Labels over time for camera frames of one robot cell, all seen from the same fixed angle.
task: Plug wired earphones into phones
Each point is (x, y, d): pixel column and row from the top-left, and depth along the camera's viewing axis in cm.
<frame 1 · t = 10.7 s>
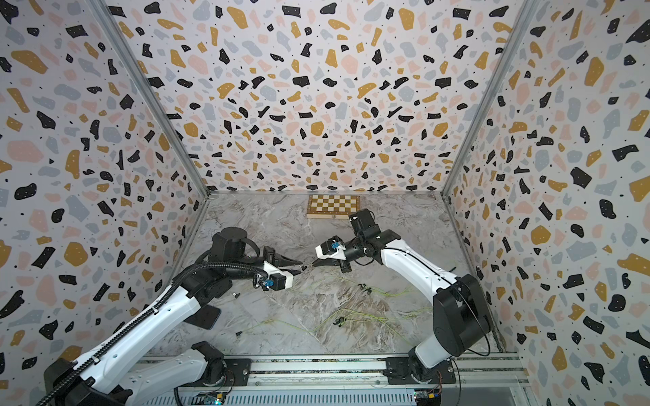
left hand: (299, 259, 69), fingers closed
right hand: (316, 261, 76), fingers closed
wooden chessboard: (333, 206, 115), point 3 cm above the table
black smartphone: (212, 322, 83), point 2 cm above the table

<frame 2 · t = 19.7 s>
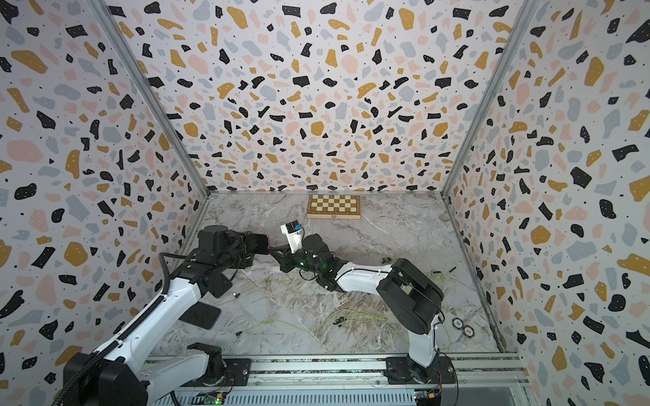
left hand: (257, 234, 81), fingers open
right hand: (271, 252, 79), fingers closed
round black white coaster: (459, 325, 85), on the table
the other named things where they were.

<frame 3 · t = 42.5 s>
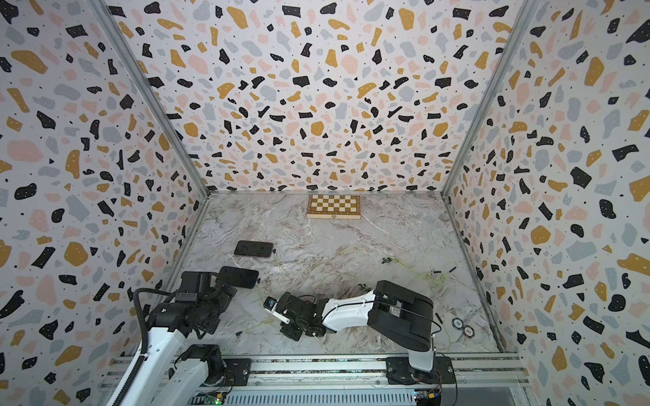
left hand: (233, 298, 80), fingers open
right hand: (283, 323, 83), fingers closed
black smartphone 2: (254, 244, 103), point 3 cm above the table
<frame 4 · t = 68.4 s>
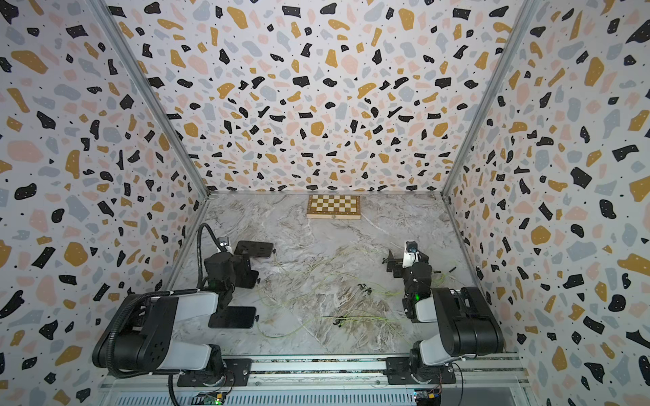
left hand: (232, 253, 92), fingers open
right hand: (406, 250, 91), fingers open
